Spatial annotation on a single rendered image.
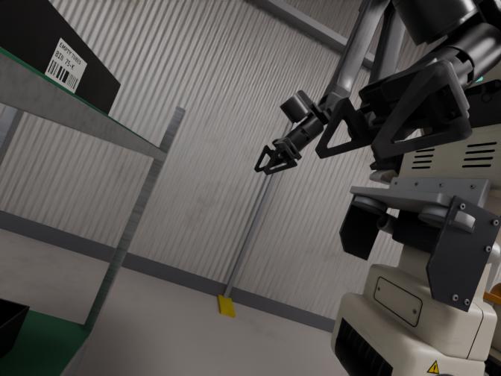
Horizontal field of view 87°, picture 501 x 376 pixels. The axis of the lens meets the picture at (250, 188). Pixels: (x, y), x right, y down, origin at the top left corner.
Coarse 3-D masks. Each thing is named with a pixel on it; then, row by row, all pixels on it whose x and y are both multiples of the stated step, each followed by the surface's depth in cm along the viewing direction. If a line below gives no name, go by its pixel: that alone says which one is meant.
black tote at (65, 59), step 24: (0, 0) 28; (24, 0) 31; (0, 24) 29; (24, 24) 32; (48, 24) 36; (24, 48) 34; (48, 48) 38; (72, 48) 43; (48, 72) 40; (72, 72) 46; (96, 72) 53; (96, 96) 57
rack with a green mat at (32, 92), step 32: (0, 64) 15; (0, 96) 16; (32, 96) 18; (64, 96) 22; (0, 128) 74; (96, 128) 30; (128, 128) 41; (0, 160) 76; (160, 160) 83; (128, 224) 82; (32, 320) 77; (64, 320) 82; (96, 320) 81; (32, 352) 67; (64, 352) 70
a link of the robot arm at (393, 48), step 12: (384, 12) 77; (396, 12) 72; (384, 24) 75; (396, 24) 73; (384, 36) 74; (396, 36) 73; (384, 48) 73; (396, 48) 73; (384, 60) 72; (396, 60) 73; (372, 72) 75; (384, 72) 73; (360, 108) 76; (348, 132) 79
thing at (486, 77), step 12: (492, 72) 46; (480, 84) 49; (492, 84) 47; (468, 96) 51; (480, 96) 49; (492, 96) 47; (480, 108) 50; (492, 108) 48; (480, 120) 51; (492, 120) 49; (420, 132) 64
